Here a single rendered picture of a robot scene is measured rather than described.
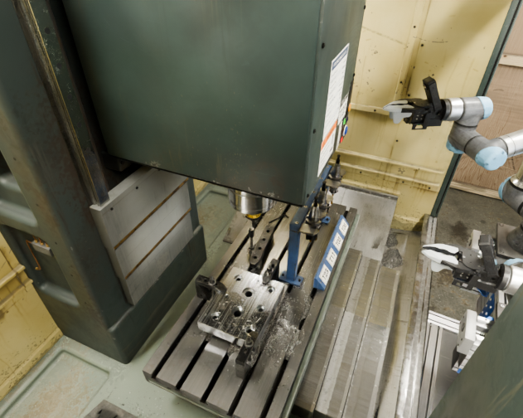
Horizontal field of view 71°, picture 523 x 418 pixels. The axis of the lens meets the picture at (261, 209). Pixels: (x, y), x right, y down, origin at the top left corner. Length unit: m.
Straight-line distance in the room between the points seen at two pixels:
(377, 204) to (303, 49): 1.55
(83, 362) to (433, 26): 2.11
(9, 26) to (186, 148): 0.47
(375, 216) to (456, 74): 0.82
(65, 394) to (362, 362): 1.24
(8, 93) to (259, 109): 0.59
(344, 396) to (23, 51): 1.49
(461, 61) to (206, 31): 1.31
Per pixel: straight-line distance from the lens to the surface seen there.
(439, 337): 2.48
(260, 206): 1.11
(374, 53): 1.93
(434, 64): 1.93
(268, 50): 0.82
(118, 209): 1.32
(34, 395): 1.96
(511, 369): 0.72
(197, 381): 1.40
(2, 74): 1.06
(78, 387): 1.89
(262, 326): 1.38
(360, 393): 1.63
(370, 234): 2.14
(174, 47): 0.93
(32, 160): 1.13
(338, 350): 1.66
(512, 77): 3.70
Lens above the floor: 2.15
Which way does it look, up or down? 39 degrees down
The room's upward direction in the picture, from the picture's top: straight up
